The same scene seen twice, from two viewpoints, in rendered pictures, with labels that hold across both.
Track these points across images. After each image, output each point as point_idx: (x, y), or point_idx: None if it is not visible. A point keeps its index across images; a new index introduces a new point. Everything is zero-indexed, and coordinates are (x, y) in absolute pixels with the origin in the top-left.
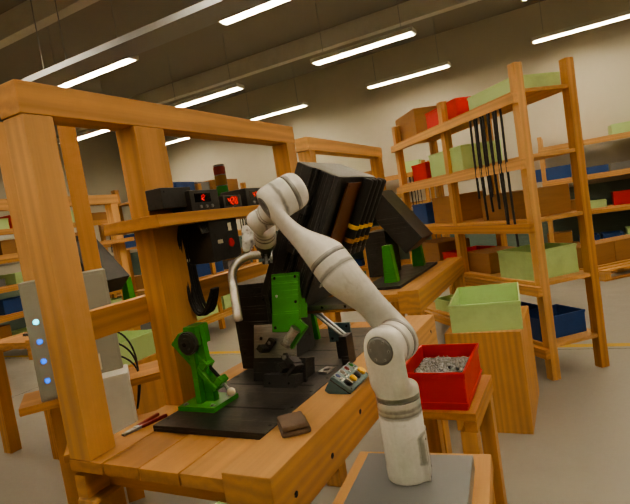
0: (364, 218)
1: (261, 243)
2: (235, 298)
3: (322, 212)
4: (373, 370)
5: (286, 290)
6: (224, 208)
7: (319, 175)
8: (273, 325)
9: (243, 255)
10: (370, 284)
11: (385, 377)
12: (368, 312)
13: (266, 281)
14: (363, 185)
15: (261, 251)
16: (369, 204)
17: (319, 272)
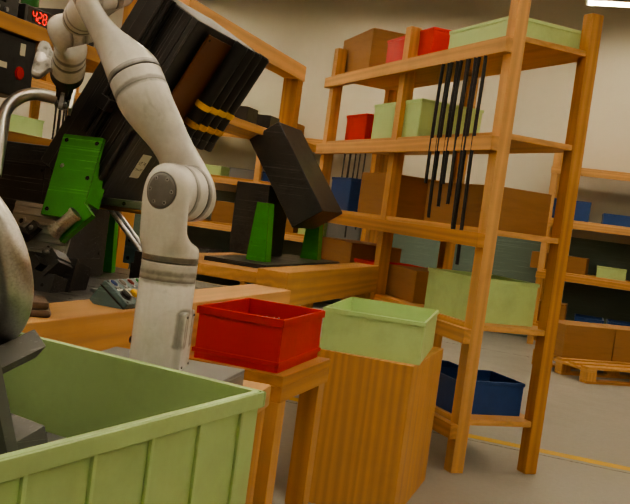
0: (222, 100)
1: (60, 70)
2: None
3: (161, 63)
4: (147, 215)
5: (79, 160)
6: (23, 20)
7: (172, 10)
8: (45, 204)
9: (30, 90)
10: (177, 117)
11: (159, 225)
12: (165, 152)
13: (54, 143)
14: (232, 50)
15: (57, 85)
16: (234, 82)
17: (117, 82)
